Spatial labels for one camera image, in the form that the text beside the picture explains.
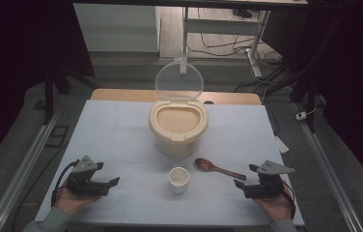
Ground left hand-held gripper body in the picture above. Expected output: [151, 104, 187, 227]
[66, 155, 111, 198]

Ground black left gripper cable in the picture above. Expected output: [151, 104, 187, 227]
[50, 159, 80, 208]

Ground white cabinet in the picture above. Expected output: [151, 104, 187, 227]
[72, 3, 160, 53]

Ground wooden table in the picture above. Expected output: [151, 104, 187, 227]
[90, 88, 263, 106]

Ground beige rice container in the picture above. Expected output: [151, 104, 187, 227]
[148, 99, 209, 160]

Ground person's right hand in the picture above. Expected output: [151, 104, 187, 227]
[254, 183, 294, 222]

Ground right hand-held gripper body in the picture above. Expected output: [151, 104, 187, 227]
[242, 159, 295, 199]

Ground person's left hand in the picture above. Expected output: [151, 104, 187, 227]
[54, 183, 102, 217]

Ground rice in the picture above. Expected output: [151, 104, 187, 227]
[155, 106, 202, 134]

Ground white desk frame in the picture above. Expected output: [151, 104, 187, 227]
[181, 6, 271, 78]

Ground white paper tag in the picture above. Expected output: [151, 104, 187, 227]
[273, 134, 291, 155]

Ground clear round container lid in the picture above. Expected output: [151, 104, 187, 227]
[154, 61, 205, 101]

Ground black stand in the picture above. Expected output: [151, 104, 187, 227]
[265, 61, 321, 133]
[42, 62, 100, 126]

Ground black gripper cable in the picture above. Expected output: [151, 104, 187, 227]
[50, 159, 80, 208]
[280, 181, 297, 220]

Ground brown wooden spoon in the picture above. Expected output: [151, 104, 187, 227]
[194, 158, 247, 182]

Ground white table mat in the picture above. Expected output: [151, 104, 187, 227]
[34, 99, 305, 227]

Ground black floor cables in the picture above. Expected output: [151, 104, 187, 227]
[187, 8, 284, 95]

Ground black floor frame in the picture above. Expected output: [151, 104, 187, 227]
[44, 125, 70, 149]

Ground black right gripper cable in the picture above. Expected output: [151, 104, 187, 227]
[280, 181, 297, 220]

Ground white cup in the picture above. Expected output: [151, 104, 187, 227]
[168, 166, 191, 195]

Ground aluminium rail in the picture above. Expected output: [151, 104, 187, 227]
[293, 101, 363, 232]
[0, 110, 62, 232]

